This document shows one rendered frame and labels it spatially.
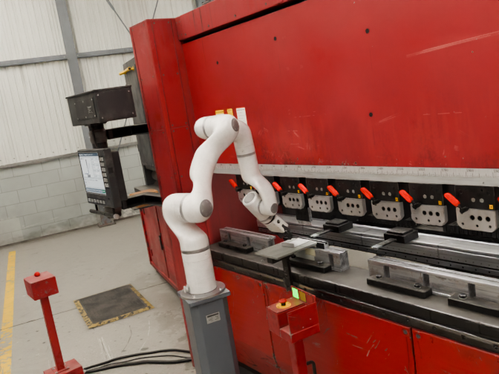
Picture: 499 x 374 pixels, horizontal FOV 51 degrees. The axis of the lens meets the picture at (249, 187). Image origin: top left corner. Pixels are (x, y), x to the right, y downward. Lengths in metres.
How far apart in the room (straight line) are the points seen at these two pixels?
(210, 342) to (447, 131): 1.24
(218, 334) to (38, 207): 7.26
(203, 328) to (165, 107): 1.50
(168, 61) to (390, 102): 1.56
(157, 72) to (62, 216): 6.34
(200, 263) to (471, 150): 1.11
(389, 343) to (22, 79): 7.79
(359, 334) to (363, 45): 1.25
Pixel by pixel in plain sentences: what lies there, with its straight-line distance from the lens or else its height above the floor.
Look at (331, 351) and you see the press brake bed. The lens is 2.67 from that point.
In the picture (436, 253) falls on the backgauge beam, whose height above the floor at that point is 0.94.
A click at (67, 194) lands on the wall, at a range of 9.27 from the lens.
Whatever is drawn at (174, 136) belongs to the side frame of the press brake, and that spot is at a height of 1.60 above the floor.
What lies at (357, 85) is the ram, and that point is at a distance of 2.25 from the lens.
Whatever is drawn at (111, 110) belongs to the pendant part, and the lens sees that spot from 3.23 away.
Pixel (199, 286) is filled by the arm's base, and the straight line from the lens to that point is 2.17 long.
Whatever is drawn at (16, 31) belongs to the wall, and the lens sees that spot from 9.30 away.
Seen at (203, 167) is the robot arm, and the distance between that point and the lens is 2.16.
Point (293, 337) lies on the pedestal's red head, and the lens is 2.44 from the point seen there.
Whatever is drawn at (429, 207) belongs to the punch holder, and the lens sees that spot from 2.13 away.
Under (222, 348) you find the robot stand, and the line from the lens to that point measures 2.27.
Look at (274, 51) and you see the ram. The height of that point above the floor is 1.96.
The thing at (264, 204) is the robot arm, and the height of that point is 1.28.
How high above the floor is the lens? 1.77
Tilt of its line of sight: 10 degrees down
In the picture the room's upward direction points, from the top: 9 degrees counter-clockwise
